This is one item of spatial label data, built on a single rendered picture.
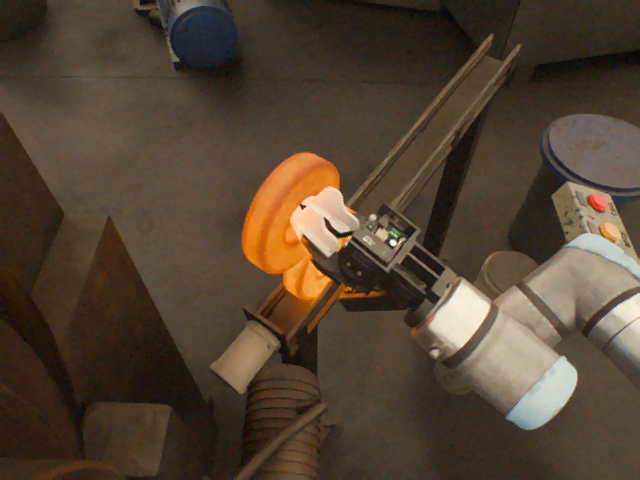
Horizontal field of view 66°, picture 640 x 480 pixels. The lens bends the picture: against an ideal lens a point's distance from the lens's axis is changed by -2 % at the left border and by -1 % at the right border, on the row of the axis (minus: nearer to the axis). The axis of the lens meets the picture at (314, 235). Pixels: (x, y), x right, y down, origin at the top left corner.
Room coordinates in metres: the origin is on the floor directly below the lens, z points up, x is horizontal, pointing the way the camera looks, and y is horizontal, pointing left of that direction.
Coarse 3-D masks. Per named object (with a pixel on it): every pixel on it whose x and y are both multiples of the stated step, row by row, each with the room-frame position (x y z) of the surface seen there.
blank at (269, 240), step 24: (288, 168) 0.40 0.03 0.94; (312, 168) 0.41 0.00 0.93; (264, 192) 0.37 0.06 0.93; (288, 192) 0.37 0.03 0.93; (312, 192) 0.40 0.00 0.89; (264, 216) 0.35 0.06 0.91; (288, 216) 0.37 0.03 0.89; (264, 240) 0.34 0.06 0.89; (288, 240) 0.38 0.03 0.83; (264, 264) 0.33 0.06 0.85; (288, 264) 0.36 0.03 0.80
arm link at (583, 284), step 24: (576, 240) 0.38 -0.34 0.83; (600, 240) 0.36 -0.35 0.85; (552, 264) 0.35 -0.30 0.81; (576, 264) 0.34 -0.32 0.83; (600, 264) 0.33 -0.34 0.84; (624, 264) 0.33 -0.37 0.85; (528, 288) 0.33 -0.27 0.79; (552, 288) 0.32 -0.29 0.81; (576, 288) 0.31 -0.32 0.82; (600, 288) 0.31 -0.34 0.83; (624, 288) 0.30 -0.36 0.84; (552, 312) 0.29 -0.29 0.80; (576, 312) 0.29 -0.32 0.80; (600, 312) 0.28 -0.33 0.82; (624, 312) 0.27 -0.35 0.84; (600, 336) 0.26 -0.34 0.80; (624, 336) 0.25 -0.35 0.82; (624, 360) 0.23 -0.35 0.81
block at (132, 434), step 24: (96, 408) 0.18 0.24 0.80; (120, 408) 0.18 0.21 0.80; (144, 408) 0.18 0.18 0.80; (168, 408) 0.18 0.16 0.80; (96, 432) 0.15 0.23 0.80; (120, 432) 0.15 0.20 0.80; (144, 432) 0.15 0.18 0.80; (168, 432) 0.15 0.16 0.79; (96, 456) 0.13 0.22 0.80; (120, 456) 0.13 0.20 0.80; (144, 456) 0.13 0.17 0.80; (168, 456) 0.13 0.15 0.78; (192, 456) 0.16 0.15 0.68
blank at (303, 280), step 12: (348, 240) 0.47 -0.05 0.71; (300, 264) 0.39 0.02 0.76; (312, 264) 0.40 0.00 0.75; (288, 276) 0.39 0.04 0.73; (300, 276) 0.38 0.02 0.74; (312, 276) 0.40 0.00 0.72; (324, 276) 0.42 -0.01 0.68; (288, 288) 0.39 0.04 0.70; (300, 288) 0.38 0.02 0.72; (312, 288) 0.40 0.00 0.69
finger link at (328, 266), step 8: (304, 240) 0.35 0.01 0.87; (304, 248) 0.35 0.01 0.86; (312, 248) 0.34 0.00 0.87; (312, 256) 0.33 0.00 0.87; (320, 256) 0.33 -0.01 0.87; (336, 256) 0.33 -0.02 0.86; (320, 264) 0.32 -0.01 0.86; (328, 264) 0.32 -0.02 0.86; (336, 264) 0.32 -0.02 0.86; (320, 272) 0.32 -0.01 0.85; (328, 272) 0.31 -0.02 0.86; (336, 272) 0.31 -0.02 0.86; (336, 280) 0.31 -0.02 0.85; (344, 280) 0.31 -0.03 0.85
